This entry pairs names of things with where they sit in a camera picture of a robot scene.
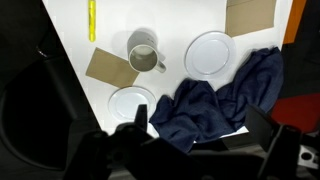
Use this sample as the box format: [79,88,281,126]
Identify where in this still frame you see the small white plate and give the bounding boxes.
[107,85,157,123]

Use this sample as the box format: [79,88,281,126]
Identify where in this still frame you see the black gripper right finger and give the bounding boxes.
[244,103,278,152]

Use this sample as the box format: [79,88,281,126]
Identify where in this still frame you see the brown cardboard piece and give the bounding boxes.
[85,47,141,89]

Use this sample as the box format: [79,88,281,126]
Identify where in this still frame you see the brown paper napkin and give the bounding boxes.
[224,0,278,38]

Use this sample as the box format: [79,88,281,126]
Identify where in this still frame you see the black round chair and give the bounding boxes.
[0,55,102,172]

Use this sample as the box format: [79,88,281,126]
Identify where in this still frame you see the yellow marker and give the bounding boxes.
[87,0,97,43]

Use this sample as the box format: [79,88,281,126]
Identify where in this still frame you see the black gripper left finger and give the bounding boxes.
[134,103,149,131]

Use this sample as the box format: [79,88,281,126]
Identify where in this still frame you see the white ceramic mug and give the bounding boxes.
[126,29,167,74]

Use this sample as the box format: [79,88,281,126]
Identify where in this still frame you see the large white plate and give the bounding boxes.
[184,30,237,81]

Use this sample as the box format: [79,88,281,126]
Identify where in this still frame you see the dark blue cloth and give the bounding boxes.
[148,46,285,154]

